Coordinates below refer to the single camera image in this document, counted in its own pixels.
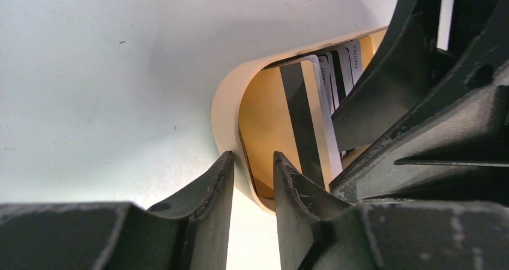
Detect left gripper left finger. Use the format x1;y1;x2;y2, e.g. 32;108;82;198
1;151;234;269

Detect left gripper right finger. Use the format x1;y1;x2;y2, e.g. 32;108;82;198
273;151;508;269

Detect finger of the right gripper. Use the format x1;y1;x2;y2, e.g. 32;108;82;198
330;0;508;205
332;0;457;151

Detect oval wooden tray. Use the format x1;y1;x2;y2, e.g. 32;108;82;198
211;25;388;215

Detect striped cards in tray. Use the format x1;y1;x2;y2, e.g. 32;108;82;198
238;36;377;199

